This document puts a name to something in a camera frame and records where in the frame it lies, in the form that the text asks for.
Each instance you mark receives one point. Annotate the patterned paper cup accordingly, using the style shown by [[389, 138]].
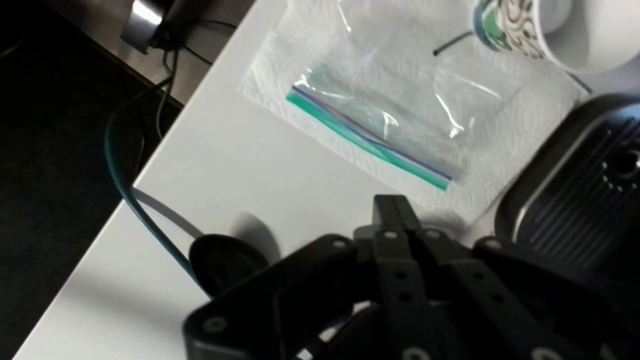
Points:
[[513, 26]]

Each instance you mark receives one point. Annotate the clear zip bag green seal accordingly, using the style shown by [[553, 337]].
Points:
[[373, 113]]

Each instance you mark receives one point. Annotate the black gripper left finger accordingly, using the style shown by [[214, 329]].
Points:
[[266, 293]]

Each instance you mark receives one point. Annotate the black plastic spoon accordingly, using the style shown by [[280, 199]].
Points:
[[226, 262]]

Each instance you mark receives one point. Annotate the black stir stick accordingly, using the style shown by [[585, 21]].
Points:
[[453, 41]]

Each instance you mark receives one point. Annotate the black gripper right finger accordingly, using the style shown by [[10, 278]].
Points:
[[501, 300]]

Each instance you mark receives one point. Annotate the black silver coffee machine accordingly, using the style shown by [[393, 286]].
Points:
[[573, 186]]

